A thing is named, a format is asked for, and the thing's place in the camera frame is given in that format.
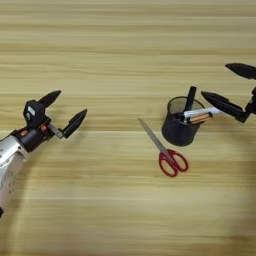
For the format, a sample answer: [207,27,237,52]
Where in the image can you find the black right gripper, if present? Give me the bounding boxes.
[200,62,256,125]

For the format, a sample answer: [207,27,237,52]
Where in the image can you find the white marker with black cap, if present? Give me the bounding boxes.
[172,106,223,122]

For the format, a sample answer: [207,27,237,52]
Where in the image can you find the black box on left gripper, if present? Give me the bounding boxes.
[23,99,48,130]

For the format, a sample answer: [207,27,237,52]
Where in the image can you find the black mesh pen holder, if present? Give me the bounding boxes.
[161,96,206,147]

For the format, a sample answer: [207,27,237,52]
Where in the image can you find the red handled scissors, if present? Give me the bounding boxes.
[137,117,190,178]

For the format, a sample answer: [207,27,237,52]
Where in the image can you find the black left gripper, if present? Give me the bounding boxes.
[10,89,89,153]

